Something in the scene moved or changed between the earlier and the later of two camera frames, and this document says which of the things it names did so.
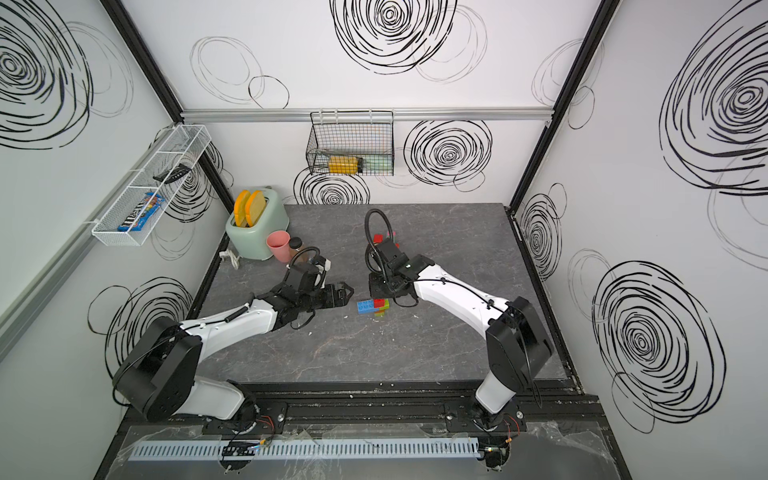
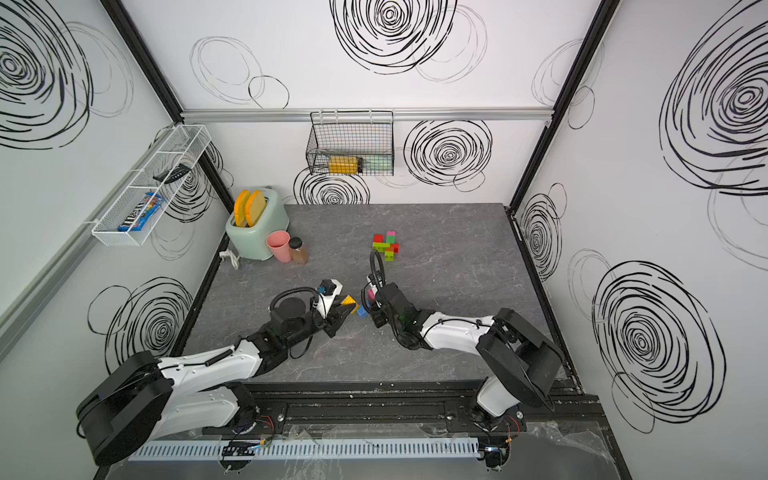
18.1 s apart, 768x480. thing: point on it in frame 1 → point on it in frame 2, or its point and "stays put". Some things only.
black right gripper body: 382,284 → 381,317
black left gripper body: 312,301 → 312,323
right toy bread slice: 255,207 stays put
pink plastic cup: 279,242 stays put
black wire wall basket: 351,143 stays put
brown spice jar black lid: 295,244 stays put
